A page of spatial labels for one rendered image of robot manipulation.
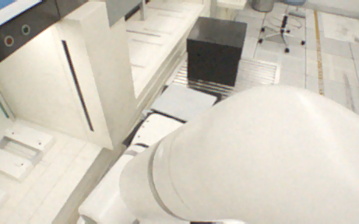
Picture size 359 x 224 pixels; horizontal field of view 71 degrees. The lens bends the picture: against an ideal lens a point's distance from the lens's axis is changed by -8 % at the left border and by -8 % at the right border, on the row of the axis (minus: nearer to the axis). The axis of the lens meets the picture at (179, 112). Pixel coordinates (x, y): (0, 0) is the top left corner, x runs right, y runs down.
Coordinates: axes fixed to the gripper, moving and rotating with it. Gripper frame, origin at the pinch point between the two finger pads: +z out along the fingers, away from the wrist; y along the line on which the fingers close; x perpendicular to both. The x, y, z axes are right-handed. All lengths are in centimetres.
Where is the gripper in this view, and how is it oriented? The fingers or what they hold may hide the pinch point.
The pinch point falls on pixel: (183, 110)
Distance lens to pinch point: 62.8
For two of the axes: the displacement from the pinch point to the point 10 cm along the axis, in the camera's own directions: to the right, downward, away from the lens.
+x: -0.1, -7.2, -7.0
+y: 8.8, 3.2, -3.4
